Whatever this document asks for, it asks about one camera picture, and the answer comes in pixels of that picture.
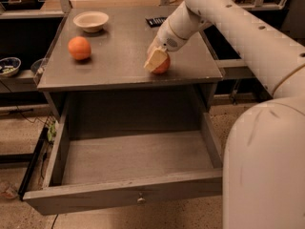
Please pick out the orange fruit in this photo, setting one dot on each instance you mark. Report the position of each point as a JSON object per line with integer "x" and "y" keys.
{"x": 79, "y": 48}

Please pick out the grey side shelf bar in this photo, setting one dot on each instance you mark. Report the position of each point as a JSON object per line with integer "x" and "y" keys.
{"x": 234, "y": 69}

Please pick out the blue patterned bowl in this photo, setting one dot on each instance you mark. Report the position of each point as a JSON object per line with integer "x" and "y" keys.
{"x": 9, "y": 66}

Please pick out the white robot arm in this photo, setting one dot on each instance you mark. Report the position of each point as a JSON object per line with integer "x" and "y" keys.
{"x": 264, "y": 161}

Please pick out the red apple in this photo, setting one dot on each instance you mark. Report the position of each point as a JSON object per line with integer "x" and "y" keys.
{"x": 163, "y": 67}

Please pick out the small metal drawer knob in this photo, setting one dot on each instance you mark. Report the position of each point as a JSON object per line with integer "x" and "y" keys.
{"x": 141, "y": 199}

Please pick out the open grey top drawer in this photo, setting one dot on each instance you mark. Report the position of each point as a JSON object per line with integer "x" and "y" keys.
{"x": 111, "y": 146}

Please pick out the grey cabinet with counter top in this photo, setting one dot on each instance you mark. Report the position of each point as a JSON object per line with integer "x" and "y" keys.
{"x": 118, "y": 54}

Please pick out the black floor rail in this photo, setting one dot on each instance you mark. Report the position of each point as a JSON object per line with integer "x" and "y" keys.
{"x": 33, "y": 160}

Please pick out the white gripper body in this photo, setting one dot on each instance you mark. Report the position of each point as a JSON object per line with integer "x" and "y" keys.
{"x": 167, "y": 38}

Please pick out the black remote control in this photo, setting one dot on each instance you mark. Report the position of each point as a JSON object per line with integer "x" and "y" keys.
{"x": 156, "y": 21}

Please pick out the clear plastic container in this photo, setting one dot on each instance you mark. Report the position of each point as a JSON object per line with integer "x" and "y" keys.
{"x": 39, "y": 66}

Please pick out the white paper bowl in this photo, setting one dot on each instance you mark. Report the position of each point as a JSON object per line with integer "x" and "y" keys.
{"x": 91, "y": 21}

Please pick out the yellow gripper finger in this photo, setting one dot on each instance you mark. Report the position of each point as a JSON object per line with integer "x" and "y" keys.
{"x": 154, "y": 44}
{"x": 156, "y": 58}

